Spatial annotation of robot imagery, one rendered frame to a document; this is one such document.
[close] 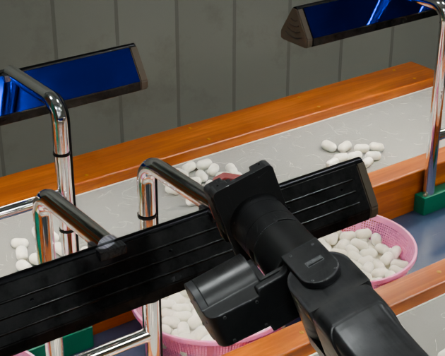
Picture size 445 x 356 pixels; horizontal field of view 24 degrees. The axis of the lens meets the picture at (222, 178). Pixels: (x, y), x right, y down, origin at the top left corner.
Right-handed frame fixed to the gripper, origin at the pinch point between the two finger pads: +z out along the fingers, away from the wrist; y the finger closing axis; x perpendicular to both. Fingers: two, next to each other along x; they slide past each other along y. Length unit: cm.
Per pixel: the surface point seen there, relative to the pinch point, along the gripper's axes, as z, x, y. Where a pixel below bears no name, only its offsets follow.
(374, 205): 12.1, 19.8, 22.2
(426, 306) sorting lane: 30, 30, 60
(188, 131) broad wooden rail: 106, 18, 53
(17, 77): 60, -12, 5
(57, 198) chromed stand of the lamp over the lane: 17.5, -15.7, 3.0
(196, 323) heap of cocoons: 39, -5, 48
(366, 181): 13.8, 20.3, 19.4
